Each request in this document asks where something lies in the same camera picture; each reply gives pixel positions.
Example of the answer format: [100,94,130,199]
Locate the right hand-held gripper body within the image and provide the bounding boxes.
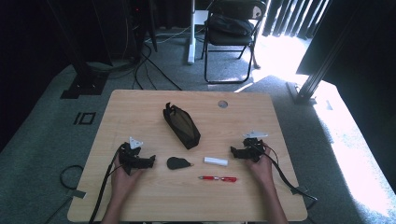
[242,129,269,163]

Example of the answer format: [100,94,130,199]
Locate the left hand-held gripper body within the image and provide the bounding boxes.
[118,135,148,176]

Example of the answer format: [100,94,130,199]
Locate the black correction tape dispenser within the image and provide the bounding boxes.
[166,156,194,171]

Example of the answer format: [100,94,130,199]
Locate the white eraser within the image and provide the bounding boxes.
[203,156,229,167]

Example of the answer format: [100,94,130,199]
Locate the red pen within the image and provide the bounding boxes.
[198,175,238,183]

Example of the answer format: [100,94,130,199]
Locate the black mesh pencil case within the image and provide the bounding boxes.
[162,102,202,150]

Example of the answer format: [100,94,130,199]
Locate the person's right hand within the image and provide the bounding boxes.
[246,145,276,188]

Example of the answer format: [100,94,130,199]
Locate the person's left hand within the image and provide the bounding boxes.
[109,152,146,201]

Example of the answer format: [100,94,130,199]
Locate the grey tape strip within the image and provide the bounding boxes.
[65,189,87,200]
[290,185,309,196]

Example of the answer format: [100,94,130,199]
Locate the black stand with base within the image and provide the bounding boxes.
[46,0,109,100]

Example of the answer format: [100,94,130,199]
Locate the black metal strut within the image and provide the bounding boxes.
[292,0,372,105]

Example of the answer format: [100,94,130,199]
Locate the black folding chair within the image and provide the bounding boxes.
[203,0,269,85]

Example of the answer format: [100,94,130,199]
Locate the white desk leg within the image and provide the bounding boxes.
[187,0,198,65]

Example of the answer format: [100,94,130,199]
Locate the black bag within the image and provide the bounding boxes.
[206,13,255,37]

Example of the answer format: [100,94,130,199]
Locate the left hand-held gripper cable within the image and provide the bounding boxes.
[88,146,125,224]

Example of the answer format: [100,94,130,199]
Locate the hand-held gripper cable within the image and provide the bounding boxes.
[262,146,318,202]
[88,146,125,224]

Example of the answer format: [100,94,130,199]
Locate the right hand-held gripper cable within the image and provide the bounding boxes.
[262,146,318,202]

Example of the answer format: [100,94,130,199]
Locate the black floor cables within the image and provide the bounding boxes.
[133,41,183,91]

